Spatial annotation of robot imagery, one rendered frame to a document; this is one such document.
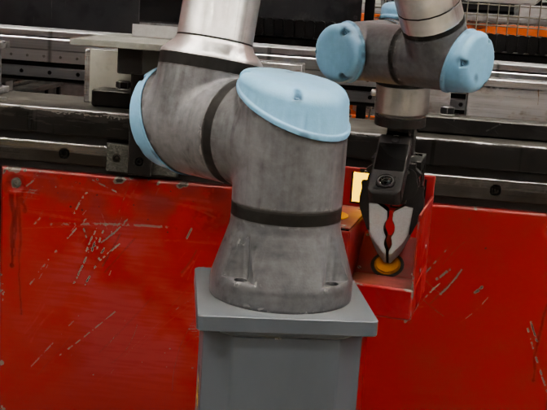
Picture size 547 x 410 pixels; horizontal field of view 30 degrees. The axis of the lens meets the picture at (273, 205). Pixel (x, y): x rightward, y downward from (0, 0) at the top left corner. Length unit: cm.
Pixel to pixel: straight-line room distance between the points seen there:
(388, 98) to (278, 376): 50
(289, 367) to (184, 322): 77
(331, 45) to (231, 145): 31
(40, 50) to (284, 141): 123
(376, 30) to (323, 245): 36
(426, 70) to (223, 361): 44
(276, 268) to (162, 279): 78
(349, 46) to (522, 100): 60
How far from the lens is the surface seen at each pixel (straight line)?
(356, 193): 155
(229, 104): 105
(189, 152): 109
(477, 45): 122
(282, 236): 102
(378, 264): 147
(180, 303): 178
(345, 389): 106
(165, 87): 112
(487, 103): 181
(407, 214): 144
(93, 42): 161
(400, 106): 140
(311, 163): 101
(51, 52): 217
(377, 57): 128
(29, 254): 183
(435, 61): 123
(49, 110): 177
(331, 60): 130
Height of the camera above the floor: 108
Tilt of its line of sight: 11 degrees down
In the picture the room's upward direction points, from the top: 4 degrees clockwise
